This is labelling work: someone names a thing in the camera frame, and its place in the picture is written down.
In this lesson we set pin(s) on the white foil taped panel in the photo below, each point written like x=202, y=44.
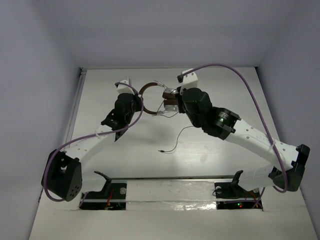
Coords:
x=170, y=195

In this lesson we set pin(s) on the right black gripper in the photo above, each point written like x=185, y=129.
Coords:
x=181, y=109

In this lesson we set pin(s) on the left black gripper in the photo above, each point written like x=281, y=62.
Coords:
x=136, y=102

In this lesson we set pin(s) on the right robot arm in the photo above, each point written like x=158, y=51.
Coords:
x=287, y=162

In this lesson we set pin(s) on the left side aluminium rail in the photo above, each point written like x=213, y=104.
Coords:
x=75, y=106

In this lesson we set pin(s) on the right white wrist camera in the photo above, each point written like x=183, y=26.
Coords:
x=188, y=79

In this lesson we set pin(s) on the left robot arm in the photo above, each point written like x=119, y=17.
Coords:
x=62, y=178

